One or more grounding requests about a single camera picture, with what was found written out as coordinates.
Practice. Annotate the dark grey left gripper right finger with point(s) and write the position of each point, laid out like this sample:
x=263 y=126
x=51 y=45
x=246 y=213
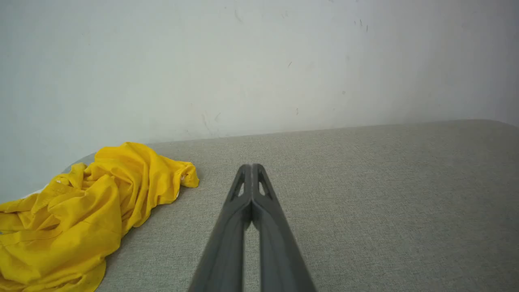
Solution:
x=279 y=251

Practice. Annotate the yellow cartoon print T-shirt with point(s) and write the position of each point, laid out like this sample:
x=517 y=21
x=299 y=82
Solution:
x=81 y=223

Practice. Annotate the grey fabric sofa cushion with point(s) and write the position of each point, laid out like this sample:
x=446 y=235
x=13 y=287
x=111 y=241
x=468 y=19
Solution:
x=385 y=211

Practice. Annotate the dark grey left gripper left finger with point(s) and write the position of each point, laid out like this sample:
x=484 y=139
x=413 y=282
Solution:
x=227 y=243

